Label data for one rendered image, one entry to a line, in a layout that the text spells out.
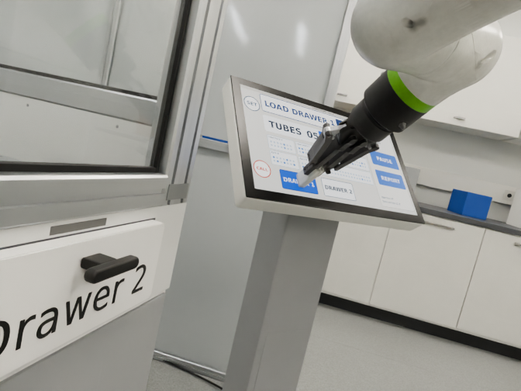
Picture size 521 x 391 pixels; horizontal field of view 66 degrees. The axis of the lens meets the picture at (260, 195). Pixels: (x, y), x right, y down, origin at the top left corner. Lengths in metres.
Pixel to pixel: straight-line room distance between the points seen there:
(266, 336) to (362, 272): 2.08
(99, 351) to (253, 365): 0.56
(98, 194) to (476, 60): 0.49
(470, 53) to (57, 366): 0.61
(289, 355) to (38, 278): 0.81
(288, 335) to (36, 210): 0.79
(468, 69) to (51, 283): 0.54
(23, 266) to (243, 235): 1.41
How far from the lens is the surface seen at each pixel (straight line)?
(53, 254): 0.41
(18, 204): 0.39
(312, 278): 1.04
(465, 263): 3.16
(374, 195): 0.99
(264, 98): 0.93
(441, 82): 0.61
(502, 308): 3.32
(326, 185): 0.89
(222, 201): 1.74
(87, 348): 0.55
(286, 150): 0.87
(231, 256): 1.77
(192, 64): 0.58
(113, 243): 0.48
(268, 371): 1.10
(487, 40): 0.61
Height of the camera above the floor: 1.06
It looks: 7 degrees down
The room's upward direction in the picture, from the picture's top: 13 degrees clockwise
